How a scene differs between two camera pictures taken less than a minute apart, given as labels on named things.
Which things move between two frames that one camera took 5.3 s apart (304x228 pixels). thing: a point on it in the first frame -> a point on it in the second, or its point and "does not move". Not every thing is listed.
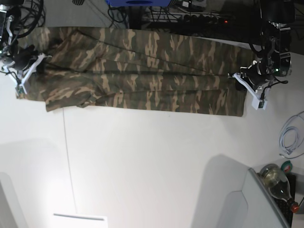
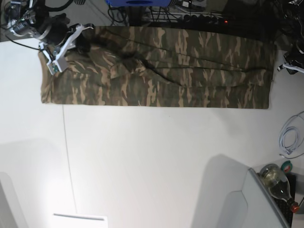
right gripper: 258,74 -> 295,58
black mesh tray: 284,207 does not move
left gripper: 22,57 -> 53,33
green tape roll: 287,166 does not move
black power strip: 205,20 does not move
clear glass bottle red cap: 279,184 does not move
